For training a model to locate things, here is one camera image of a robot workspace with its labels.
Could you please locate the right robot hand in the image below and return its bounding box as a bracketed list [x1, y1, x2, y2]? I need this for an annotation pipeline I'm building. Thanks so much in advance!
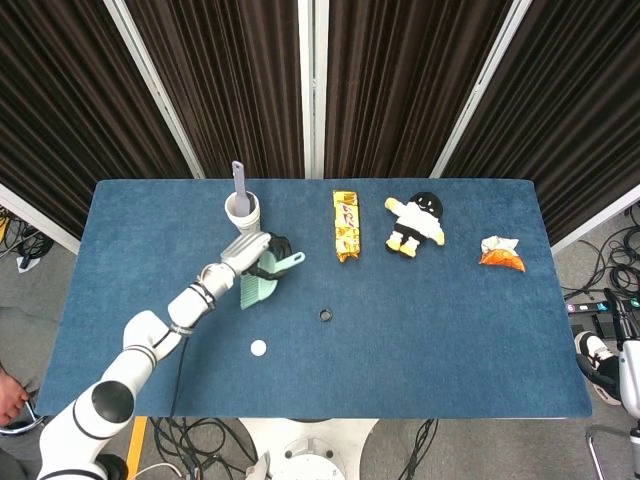
[602, 287, 640, 420]

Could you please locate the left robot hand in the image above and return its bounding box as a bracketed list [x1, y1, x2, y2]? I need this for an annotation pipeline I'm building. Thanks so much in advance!
[219, 231, 295, 279]

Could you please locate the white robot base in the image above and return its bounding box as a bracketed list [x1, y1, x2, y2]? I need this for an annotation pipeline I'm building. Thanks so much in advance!
[237, 417, 380, 480]

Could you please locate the white paper cup stack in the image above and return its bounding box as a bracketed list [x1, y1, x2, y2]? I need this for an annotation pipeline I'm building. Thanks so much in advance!
[223, 191, 263, 236]

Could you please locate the black and white sneaker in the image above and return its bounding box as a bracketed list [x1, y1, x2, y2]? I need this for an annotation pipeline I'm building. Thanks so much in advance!
[573, 330, 624, 406]

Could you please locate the black power strip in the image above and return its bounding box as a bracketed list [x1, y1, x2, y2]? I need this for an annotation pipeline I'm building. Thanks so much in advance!
[564, 298, 612, 315]

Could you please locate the yellow snack packet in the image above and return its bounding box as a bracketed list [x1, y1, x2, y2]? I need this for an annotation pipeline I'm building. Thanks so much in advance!
[332, 189, 363, 264]

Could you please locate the black and white plush doll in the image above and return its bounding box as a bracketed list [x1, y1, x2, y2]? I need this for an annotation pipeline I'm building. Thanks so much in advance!
[383, 191, 446, 259]

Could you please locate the dark brown pleated curtain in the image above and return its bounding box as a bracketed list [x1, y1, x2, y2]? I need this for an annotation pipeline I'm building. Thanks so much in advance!
[324, 0, 516, 180]
[442, 0, 640, 246]
[119, 0, 306, 180]
[0, 0, 196, 241]

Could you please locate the crumpled orange snack bag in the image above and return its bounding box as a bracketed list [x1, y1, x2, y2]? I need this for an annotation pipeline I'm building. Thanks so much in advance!
[478, 234, 527, 273]

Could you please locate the blue felt table cover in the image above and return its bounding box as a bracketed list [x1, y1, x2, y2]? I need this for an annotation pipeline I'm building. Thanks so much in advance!
[37, 178, 594, 419]

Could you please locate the grey tool handle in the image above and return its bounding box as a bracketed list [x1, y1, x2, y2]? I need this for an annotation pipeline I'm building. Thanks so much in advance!
[231, 160, 253, 217]

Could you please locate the black floor cable bundle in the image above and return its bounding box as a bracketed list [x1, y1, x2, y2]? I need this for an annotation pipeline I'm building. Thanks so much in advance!
[0, 207, 54, 266]
[148, 417, 256, 480]
[559, 202, 640, 301]

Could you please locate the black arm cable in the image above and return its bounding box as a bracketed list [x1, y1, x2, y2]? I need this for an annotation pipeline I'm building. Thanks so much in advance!
[168, 327, 194, 419]

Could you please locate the white aluminium frame rail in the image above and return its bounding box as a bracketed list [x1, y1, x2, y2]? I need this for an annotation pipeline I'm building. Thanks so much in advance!
[548, 183, 640, 255]
[0, 182, 82, 255]

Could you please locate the white aluminium frame post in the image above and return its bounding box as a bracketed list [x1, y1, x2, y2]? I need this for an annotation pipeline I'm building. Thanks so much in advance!
[298, 0, 329, 180]
[103, 0, 206, 180]
[428, 0, 534, 180]

